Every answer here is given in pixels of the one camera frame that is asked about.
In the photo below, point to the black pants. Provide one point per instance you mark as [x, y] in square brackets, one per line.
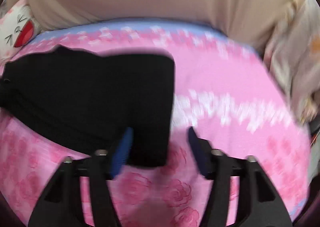
[85, 102]

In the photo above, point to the pale pink blanket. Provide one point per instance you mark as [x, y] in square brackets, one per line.
[292, 56]

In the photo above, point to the pink rose bed sheet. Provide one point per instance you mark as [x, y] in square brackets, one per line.
[236, 156]

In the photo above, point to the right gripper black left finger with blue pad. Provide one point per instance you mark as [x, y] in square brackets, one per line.
[77, 185]

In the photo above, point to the white cartoon face pillow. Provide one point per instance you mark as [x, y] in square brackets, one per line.
[18, 27]

